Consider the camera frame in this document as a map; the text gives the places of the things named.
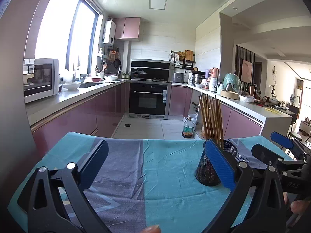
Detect built-in black oven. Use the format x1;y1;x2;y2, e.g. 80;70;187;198
126;81;171;120

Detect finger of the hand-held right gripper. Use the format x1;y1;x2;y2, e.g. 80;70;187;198
251;144;308;173
270;131;311;161

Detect black chair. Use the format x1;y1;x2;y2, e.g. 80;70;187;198
287;105;300;131

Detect pink wall cabinet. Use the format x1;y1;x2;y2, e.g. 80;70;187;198
114;17;141;41

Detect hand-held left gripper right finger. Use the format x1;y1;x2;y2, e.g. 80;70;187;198
203;138;293;233

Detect pink base cabinets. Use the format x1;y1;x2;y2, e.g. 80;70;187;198
30;82;130;151
169;85;264;140

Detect bunch of wooden chopsticks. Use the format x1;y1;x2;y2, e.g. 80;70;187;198
198;95;224;180

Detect person's right hand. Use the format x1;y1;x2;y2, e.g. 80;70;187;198
282;191;311;220

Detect green fan in plastic cover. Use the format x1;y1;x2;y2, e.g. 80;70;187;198
223;73;242;94

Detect ceiling light panel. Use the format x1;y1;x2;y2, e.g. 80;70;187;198
149;0;169;10

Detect plastic cooking oil bottle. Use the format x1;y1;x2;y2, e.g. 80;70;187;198
182;117;195;139

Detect blue grey striped tablecloth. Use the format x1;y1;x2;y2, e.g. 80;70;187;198
7;131;295;233

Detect black range hood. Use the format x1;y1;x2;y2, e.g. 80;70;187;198
131;60;171;81

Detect white water heater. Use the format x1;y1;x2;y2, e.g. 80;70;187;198
102;20;116;46

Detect round bamboo box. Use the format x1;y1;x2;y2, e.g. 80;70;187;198
220;90;240;100

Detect wall picture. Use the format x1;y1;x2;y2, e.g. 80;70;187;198
241;59;253;84

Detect white microwave oven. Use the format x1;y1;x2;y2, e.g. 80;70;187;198
23;58;59;103

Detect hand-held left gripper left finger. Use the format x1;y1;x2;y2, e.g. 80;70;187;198
17;139;110;233

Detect stainless steel pot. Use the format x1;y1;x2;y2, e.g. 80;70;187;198
191;71;205;86

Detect black mesh utensil holder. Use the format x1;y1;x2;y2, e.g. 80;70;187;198
195;139;237;187

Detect kitchen window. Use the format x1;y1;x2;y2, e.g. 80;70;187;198
34;0;104;78

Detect black wall rack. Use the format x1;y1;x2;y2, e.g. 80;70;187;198
170;50;196;70

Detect large white bowl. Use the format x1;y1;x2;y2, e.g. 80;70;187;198
63;82;82;91

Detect person's left hand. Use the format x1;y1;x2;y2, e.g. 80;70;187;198
142;224;161;233

